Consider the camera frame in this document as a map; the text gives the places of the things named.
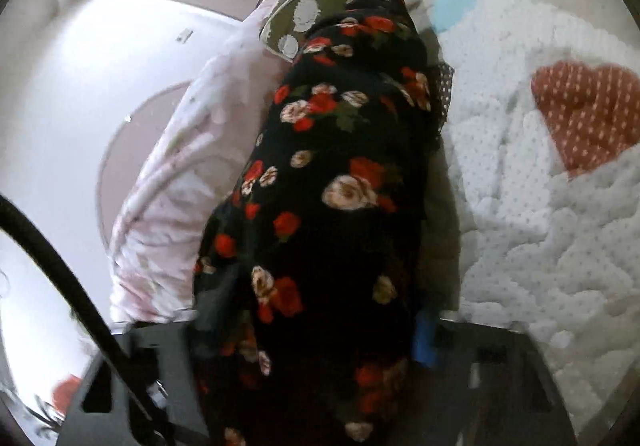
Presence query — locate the black floral zip jacket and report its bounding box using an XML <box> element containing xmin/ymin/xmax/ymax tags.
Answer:
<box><xmin>192</xmin><ymin>0</ymin><xmax>456</xmax><ymax>446</ymax></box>

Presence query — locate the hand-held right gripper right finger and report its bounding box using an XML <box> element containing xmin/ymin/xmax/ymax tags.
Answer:
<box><xmin>395</xmin><ymin>308</ymin><xmax>578</xmax><ymax>446</ymax></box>

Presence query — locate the quilted patchwork bedspread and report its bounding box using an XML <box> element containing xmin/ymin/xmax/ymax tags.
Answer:
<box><xmin>390</xmin><ymin>0</ymin><xmax>640</xmax><ymax>437</ymax></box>

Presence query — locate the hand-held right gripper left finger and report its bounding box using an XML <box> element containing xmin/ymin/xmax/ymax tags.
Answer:
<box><xmin>59</xmin><ymin>318</ymin><xmax>211</xmax><ymax>446</ymax></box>

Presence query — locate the black cable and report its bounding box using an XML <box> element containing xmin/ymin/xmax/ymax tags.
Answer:
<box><xmin>0</xmin><ymin>193</ymin><xmax>176</xmax><ymax>446</ymax></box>

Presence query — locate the pink floral folded duvet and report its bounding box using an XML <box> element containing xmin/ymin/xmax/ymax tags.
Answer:
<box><xmin>107</xmin><ymin>0</ymin><xmax>321</xmax><ymax>324</ymax></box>

